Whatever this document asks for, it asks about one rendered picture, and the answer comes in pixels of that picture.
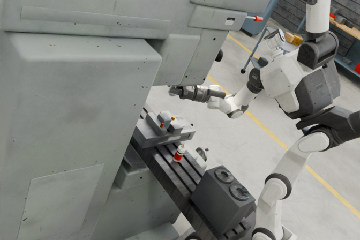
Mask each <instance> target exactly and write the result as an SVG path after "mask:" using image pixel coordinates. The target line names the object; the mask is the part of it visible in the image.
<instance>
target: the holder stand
mask: <svg viewBox="0 0 360 240"><path fill-rule="evenodd" d="M191 200H192V201H193V202H194V203H195V205H196V206H197V207H198V208H199V209H200V211H201V212H202V213H203V215H204V216H205V217H206V218H207V219H208V221H209V222H210V223H211V224H212V226H213V227H214V228H215V229H216V230H217V232H218V233H219V234H220V235H223V234H224V233H226V232H228V231H230V230H232V229H234V228H236V227H237V226H238V225H239V223H240V222H241V220H242V219H243V217H244V216H245V215H246V213H247V212H248V211H249V209H250V208H251V206H252V205H253V204H254V202H255V201H256V199H255V198H254V197H253V196H252V195H251V194H250V193H249V191H248V190H247V189H246V188H245V187H244V186H243V185H242V184H241V183H240V182H239V181H238V180H237V179H236V178H235V177H234V176H233V174H232V173H231V172H230V171H229V170H228V169H227V168H226V167H225V166H224V165H221V166H218V167H215V168H212V169H208V170H206V171H205V173H204V175H203V177H202V178H201V180H200V182H199V184H198V185H197V187H196V189H195V191H194V192H193V194H192V196H191Z"/></svg>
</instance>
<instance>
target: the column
mask: <svg viewBox="0 0 360 240"><path fill-rule="evenodd" d="M161 62H162V57H161V56H160V55H159V54H158V53H157V52H156V51H155V50H154V49H153V48H152V47H151V46H150V45H149V44H148V43H147V42H146V41H145V40H144V39H139V38H128V37H108V36H89V35H69V34H49V33H30V32H10V31H3V30H1V29H0V240H90V239H91V236H92V234H93V231H94V229H95V226H96V224H97V222H98V219H99V217H100V214H101V212H102V209H103V207H104V204H105V202H106V199H107V196H108V194H109V191H110V189H111V186H112V184H113V182H114V179H115V177H116V174H117V172H118V169H119V167H120V165H121V162H122V159H123V157H124V154H125V152H126V149H127V147H128V144H129V142H130V139H131V137H132V134H133V132H134V129H135V127H136V125H137V122H138V119H139V117H140V114H141V112H142V109H143V107H144V104H145V102H146V100H147V97H148V95H149V92H150V90H151V87H152V84H153V82H154V79H155V77H156V74H157V72H158V70H159V67H160V65H161Z"/></svg>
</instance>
